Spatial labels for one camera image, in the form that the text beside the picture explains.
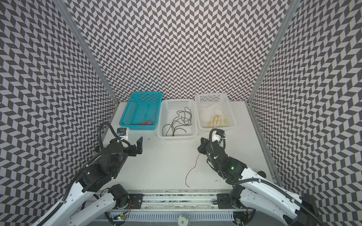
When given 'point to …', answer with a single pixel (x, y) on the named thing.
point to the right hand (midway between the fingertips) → (201, 138)
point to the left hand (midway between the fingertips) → (134, 137)
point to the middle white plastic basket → (168, 113)
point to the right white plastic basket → (220, 100)
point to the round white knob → (183, 220)
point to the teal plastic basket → (142, 112)
